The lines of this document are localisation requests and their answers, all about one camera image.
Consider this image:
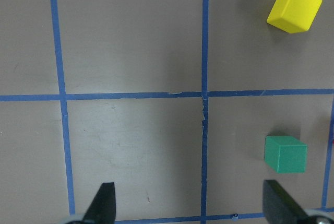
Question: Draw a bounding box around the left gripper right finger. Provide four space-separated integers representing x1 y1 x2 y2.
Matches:
261 179 334 224

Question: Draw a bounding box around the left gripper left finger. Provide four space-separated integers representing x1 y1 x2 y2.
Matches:
82 182 116 224

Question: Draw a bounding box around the yellow wooden block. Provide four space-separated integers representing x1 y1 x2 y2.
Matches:
267 0 323 34

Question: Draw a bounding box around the green wooden block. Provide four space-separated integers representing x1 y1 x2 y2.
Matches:
264 136 308 173

